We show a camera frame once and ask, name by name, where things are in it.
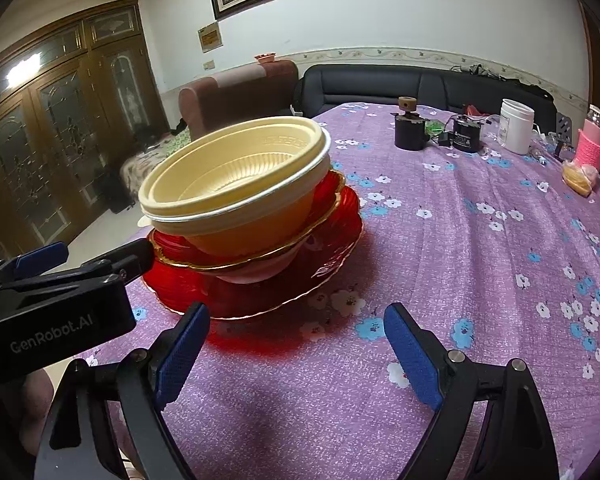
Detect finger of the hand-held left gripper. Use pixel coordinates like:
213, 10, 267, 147
0, 241, 70, 286
10, 237, 156, 293

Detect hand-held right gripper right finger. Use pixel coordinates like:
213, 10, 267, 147
383, 302, 561, 480

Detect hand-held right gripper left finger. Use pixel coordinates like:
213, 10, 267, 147
34, 301, 212, 480

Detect large red glass plate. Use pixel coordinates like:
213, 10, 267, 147
142, 185, 364, 321

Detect cream plastic bowl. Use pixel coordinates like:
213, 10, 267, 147
144, 130, 331, 257
138, 116, 331, 216

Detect small red gold-rimmed plate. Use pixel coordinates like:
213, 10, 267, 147
147, 169, 347, 273

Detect person's left forearm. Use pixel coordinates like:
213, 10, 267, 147
19, 367, 56, 456

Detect floral cushioned bench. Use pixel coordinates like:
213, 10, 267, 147
119, 127, 191, 201

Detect purple floral tablecloth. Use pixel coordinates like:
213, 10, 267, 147
75, 102, 600, 480

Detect wooden glass-panel doors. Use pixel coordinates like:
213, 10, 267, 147
0, 0, 171, 271

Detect brown armchair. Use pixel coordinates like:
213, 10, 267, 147
178, 59, 301, 142

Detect black grinder with wooden knob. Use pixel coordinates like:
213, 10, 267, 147
391, 96, 429, 152

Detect black round device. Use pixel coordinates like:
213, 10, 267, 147
450, 115, 483, 153

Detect yellow item in plastic bag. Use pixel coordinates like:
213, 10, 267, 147
561, 162, 595, 197

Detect white plastic jar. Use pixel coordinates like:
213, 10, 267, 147
496, 98, 536, 155

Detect clear plastic bag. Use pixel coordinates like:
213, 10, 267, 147
562, 157, 600, 191

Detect bottle in pink knitted sleeve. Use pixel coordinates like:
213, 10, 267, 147
574, 105, 600, 171

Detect grey perforated metal stand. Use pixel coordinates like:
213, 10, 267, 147
554, 112, 573, 148

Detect black leather sofa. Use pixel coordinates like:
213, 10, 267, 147
292, 63, 561, 133

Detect yellow framed wall notice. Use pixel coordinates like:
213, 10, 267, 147
197, 22, 224, 54

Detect black cable bundle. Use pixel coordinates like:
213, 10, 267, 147
450, 62, 506, 81

